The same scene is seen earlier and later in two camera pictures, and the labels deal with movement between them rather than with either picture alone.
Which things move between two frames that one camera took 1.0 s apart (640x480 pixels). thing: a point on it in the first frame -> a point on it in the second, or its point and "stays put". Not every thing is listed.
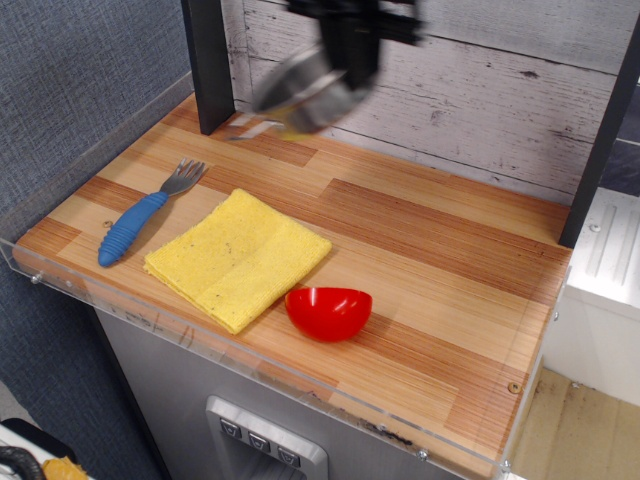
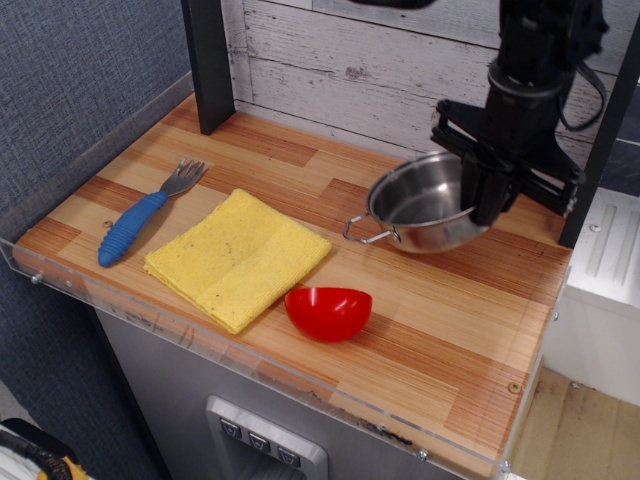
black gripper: (351, 44) -> (519, 127)
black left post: (210, 62) stays put
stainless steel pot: (302, 98) -> (422, 204)
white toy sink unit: (594, 339) stays put
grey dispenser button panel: (249, 446) stays put
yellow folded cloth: (236, 260) stays put
